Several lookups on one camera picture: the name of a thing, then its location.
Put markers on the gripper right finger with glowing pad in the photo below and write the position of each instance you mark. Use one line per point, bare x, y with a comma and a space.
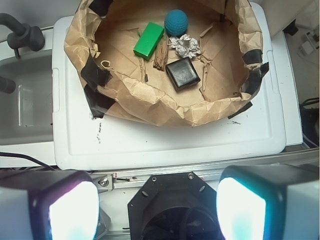
269, 202

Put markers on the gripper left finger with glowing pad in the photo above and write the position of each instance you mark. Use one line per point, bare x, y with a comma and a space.
48, 205

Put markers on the brown wood chip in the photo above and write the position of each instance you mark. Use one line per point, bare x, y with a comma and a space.
161, 54

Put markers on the white plastic lid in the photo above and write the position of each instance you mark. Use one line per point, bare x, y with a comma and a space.
82, 142

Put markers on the black square box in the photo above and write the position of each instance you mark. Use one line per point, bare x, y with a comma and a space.
182, 74

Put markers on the grey faucet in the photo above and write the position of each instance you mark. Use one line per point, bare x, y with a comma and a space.
23, 35

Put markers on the crumpled white paper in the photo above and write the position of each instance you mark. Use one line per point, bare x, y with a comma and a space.
185, 46

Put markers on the brown paper bag bin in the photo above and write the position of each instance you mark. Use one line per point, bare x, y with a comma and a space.
100, 42

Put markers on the green rectangular block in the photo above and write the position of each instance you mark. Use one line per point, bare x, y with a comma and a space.
148, 41

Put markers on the teal textured ball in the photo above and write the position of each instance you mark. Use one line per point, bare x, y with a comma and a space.
176, 23

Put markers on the black octagonal mount plate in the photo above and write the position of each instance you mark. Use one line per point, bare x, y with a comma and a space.
179, 206

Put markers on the aluminium rail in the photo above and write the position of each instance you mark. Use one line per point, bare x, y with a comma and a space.
210, 171

